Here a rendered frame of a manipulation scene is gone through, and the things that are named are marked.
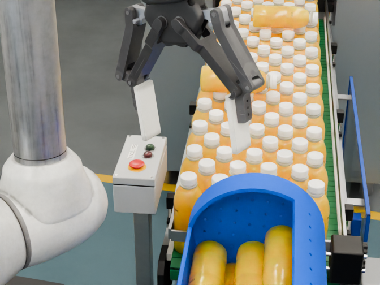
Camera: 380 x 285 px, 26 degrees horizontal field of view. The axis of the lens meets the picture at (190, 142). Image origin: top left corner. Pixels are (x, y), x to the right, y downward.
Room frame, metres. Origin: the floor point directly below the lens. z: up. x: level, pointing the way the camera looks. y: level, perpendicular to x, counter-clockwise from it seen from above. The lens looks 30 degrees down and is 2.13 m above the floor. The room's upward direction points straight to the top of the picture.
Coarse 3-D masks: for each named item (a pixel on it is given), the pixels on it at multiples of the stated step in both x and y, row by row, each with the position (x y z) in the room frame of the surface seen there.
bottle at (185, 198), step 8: (176, 192) 1.59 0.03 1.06; (184, 192) 1.58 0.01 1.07; (192, 192) 1.58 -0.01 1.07; (200, 192) 1.59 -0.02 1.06; (176, 200) 1.58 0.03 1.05; (184, 200) 1.57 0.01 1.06; (192, 200) 1.57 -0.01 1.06; (176, 208) 1.58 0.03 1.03; (184, 208) 1.56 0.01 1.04; (192, 208) 1.56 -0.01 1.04; (176, 216) 1.58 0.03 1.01; (184, 216) 1.56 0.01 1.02; (176, 224) 1.58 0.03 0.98; (184, 224) 1.56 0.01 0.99; (176, 248) 1.58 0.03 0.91
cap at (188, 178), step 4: (184, 172) 1.61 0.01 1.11; (188, 172) 1.61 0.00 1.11; (192, 172) 1.61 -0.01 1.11; (180, 176) 1.59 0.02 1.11; (184, 176) 1.59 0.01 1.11; (188, 176) 1.59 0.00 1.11; (192, 176) 1.59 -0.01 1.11; (196, 176) 1.59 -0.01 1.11; (180, 180) 1.59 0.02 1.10; (184, 180) 1.58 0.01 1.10; (188, 180) 1.58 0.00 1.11; (192, 180) 1.58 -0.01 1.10; (196, 180) 1.59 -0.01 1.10; (184, 184) 1.58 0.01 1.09; (188, 184) 1.58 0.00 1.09; (192, 184) 1.58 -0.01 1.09
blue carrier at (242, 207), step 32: (224, 192) 1.36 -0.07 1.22; (256, 192) 1.40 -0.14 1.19; (288, 192) 1.36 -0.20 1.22; (192, 224) 1.36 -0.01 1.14; (224, 224) 1.41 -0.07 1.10; (256, 224) 1.40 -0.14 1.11; (288, 224) 1.39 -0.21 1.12; (320, 224) 1.34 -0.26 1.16; (192, 256) 1.37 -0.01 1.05; (320, 256) 1.23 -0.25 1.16
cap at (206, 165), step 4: (200, 160) 1.67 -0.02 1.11; (204, 160) 1.67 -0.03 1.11; (208, 160) 1.67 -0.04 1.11; (212, 160) 1.67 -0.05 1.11; (200, 164) 1.65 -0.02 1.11; (204, 164) 1.65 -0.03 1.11; (208, 164) 1.65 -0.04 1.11; (212, 164) 1.65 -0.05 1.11; (200, 168) 1.65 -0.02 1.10; (204, 168) 1.64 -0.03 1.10; (208, 168) 1.64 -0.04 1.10; (212, 168) 1.64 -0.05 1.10; (208, 172) 1.64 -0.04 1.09
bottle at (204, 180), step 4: (200, 172) 1.64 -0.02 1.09; (204, 172) 1.64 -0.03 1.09; (212, 172) 1.64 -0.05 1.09; (216, 172) 1.66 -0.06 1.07; (200, 176) 1.64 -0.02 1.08; (204, 176) 1.64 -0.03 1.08; (208, 176) 1.64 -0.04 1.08; (200, 180) 1.64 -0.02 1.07; (204, 180) 1.63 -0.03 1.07; (208, 180) 1.63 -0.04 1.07; (200, 184) 1.63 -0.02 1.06; (204, 184) 1.63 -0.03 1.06; (208, 184) 1.63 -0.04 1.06; (200, 188) 1.63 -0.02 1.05; (204, 188) 1.62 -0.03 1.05
